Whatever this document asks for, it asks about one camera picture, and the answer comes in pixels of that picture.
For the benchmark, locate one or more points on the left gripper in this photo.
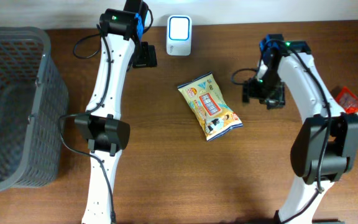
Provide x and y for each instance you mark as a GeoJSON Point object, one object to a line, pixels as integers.
{"type": "Point", "coordinates": [149, 56]}

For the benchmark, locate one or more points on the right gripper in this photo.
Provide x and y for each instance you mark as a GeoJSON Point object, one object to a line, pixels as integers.
{"type": "Point", "coordinates": [250, 91]}

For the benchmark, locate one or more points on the yellow wet wipes pack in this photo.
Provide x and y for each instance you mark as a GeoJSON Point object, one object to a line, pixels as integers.
{"type": "Point", "coordinates": [206, 101]}

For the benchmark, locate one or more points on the red snack bag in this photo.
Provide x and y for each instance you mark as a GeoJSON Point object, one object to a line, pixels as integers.
{"type": "Point", "coordinates": [347, 100]}

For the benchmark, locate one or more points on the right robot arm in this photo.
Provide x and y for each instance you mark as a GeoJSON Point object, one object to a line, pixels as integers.
{"type": "Point", "coordinates": [327, 144]}

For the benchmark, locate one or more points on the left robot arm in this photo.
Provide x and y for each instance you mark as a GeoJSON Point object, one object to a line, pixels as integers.
{"type": "Point", "coordinates": [100, 125]}

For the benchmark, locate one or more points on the white barcode scanner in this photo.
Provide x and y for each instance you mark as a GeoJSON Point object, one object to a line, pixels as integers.
{"type": "Point", "coordinates": [179, 34]}

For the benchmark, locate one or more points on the grey plastic mesh basket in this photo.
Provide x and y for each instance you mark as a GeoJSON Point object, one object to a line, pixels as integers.
{"type": "Point", "coordinates": [33, 96]}

